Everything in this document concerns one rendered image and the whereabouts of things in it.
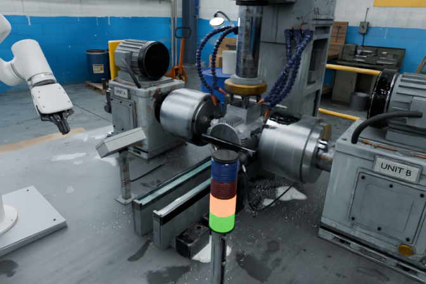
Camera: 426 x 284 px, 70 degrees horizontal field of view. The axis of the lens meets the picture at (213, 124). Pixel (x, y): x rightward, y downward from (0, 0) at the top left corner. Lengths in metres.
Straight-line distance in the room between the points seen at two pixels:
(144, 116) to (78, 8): 5.61
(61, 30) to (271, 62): 5.75
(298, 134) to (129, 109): 0.84
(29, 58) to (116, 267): 0.71
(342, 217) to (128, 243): 0.69
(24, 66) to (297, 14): 1.03
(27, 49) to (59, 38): 5.64
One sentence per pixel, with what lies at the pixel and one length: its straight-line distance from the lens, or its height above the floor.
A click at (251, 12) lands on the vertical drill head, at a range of 1.20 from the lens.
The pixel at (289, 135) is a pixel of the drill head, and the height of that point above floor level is 1.12.
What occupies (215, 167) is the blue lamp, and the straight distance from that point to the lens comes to 0.66.
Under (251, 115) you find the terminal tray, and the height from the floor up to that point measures 1.11.
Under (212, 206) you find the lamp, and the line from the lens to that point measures 0.71.
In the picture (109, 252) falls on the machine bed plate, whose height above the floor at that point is 0.80.
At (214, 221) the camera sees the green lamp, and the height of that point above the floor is 1.06.
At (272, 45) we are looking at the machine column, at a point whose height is 1.38.
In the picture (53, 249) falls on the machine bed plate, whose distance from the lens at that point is 1.13.
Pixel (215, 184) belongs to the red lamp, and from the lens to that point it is 0.68.
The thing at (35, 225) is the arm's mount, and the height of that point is 0.83.
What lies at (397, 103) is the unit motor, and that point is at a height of 1.29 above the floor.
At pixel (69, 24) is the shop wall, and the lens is 6.89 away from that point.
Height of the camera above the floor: 1.51
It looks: 20 degrees down
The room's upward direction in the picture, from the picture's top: 2 degrees clockwise
